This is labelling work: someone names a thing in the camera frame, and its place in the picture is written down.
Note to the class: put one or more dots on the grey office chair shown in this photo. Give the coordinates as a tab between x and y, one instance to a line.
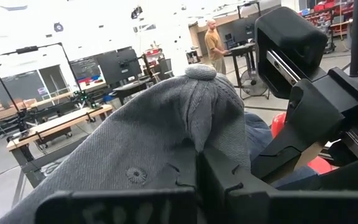
166	67

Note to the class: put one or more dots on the wooden background table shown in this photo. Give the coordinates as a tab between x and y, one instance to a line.
57	123

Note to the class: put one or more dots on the black floor fan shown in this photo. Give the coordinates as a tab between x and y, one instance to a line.
253	84

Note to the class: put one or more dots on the grey baseball cap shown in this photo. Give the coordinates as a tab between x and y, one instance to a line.
135	130

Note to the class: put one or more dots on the dark computer monitor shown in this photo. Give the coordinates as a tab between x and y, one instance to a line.
244	29

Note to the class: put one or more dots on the black ceiling spotlight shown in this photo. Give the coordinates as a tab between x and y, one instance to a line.
136	12
58	27

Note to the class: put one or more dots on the red desk lamp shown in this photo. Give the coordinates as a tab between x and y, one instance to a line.
278	124

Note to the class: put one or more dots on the red topped equipment cart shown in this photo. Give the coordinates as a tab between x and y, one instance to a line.
152	53

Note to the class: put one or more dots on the black monitor panel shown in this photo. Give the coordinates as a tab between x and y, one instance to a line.
120	65

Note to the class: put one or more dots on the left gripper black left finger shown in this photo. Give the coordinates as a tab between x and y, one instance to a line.
185	174

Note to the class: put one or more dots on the green lit background robot arm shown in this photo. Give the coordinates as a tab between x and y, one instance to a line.
84	99

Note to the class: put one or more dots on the red parts bin shelf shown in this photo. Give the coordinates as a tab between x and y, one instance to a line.
322	6

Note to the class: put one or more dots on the black background robot arm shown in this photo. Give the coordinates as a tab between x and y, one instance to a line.
22	121

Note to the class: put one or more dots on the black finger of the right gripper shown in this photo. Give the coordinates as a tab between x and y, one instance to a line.
312	112
353	179

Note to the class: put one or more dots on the black background station frame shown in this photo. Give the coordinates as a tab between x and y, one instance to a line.
26	49

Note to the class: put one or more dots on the person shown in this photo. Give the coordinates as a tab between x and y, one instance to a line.
213	43

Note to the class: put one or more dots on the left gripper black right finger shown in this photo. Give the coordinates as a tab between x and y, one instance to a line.
216	186

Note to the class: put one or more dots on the black standing desk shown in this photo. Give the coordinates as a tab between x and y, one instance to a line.
241	49

